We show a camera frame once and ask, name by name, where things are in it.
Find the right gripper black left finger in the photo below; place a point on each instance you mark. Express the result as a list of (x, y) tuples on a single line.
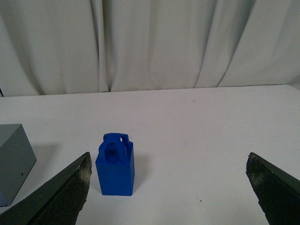
[(58, 201)]

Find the blue plastic part with handle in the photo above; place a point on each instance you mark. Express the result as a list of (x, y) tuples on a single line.
[(115, 165)]

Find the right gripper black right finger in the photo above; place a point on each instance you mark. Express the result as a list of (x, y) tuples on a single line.
[(278, 192)]

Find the white curtain backdrop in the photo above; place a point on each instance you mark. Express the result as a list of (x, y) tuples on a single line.
[(85, 46)]

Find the gray cube base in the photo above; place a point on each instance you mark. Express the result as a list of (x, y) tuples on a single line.
[(16, 161)]

